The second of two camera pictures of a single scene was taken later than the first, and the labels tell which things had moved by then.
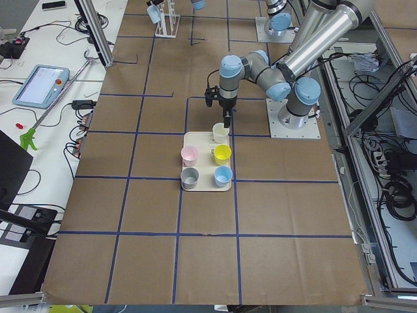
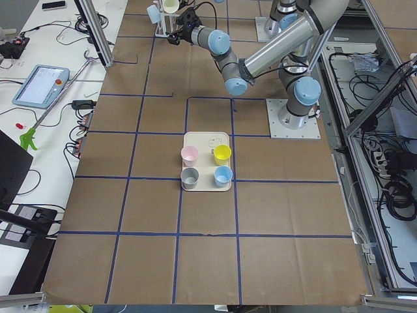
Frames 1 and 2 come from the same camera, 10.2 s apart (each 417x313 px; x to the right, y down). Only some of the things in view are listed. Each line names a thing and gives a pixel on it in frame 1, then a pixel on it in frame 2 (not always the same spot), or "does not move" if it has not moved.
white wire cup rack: [167, 26] does not move
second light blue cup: [222, 176] does not move
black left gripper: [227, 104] -> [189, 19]
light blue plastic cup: [154, 14] does not move
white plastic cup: [221, 134] -> [171, 6]
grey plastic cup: [189, 176] does not move
